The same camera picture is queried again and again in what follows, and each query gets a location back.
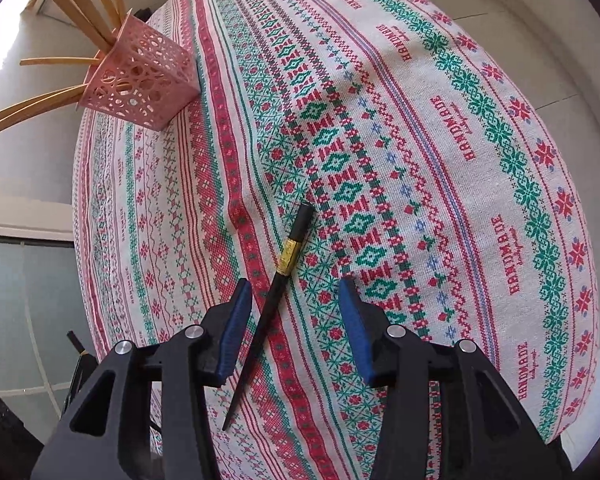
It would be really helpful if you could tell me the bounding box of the pink perforated utensil holder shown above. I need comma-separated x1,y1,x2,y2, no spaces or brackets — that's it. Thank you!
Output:
77,8,201,132

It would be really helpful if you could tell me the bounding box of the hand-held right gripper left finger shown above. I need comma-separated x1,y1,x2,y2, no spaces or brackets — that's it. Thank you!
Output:
40,278,253,480

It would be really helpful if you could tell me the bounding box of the black chopstick with gold band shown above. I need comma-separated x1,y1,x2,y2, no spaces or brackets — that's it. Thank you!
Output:
222,202,315,432

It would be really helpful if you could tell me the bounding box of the dark cloth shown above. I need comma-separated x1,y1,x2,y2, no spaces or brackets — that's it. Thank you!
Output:
0,394,48,480

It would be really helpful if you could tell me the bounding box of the black rod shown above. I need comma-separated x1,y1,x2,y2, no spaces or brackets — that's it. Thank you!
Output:
66,330,101,413

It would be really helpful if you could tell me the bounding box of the bunch of bamboo chopsticks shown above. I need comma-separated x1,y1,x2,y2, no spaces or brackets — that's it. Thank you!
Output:
0,0,131,143

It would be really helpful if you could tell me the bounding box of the red green patterned tablecloth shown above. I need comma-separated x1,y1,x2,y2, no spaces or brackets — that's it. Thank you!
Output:
72,0,600,480

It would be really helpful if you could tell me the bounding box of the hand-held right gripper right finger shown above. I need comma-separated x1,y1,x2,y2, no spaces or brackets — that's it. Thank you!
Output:
339,277,566,480

